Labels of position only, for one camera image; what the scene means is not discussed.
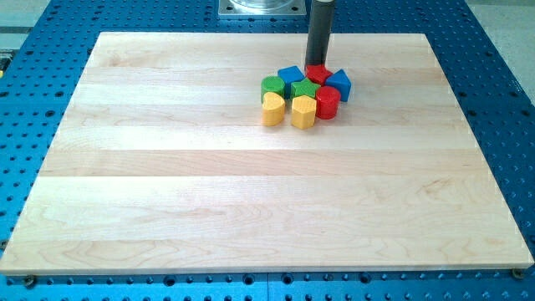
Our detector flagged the light wooden board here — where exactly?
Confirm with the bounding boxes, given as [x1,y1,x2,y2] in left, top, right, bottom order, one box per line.
[1,32,533,275]

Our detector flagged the red cylinder block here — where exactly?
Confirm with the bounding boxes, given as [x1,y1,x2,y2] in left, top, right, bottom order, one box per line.
[315,86,341,120]

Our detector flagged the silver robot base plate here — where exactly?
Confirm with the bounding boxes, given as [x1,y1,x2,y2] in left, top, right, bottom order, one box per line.
[218,0,307,17]

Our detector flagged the yellow pentagon block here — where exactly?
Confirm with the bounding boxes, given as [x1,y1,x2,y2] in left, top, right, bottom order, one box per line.
[291,95,317,130]

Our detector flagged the green cylinder block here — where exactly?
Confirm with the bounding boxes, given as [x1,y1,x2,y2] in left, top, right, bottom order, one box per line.
[261,75,285,101]

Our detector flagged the yellow heart block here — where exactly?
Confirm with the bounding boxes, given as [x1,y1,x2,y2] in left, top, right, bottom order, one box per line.
[262,92,285,126]

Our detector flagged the blue cube block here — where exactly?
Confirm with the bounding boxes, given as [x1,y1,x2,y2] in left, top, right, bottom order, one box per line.
[278,65,304,99]

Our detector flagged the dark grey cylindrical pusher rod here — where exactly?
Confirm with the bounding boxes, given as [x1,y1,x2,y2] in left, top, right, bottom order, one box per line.
[304,0,336,66]

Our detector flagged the blue triangle block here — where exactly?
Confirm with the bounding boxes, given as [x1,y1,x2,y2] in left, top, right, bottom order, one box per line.
[325,69,352,102]

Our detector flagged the red star block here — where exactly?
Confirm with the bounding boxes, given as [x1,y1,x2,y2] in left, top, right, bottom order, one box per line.
[305,64,333,86]

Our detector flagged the green star block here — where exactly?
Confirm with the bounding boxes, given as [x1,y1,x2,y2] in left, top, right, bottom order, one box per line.
[290,78,321,99]

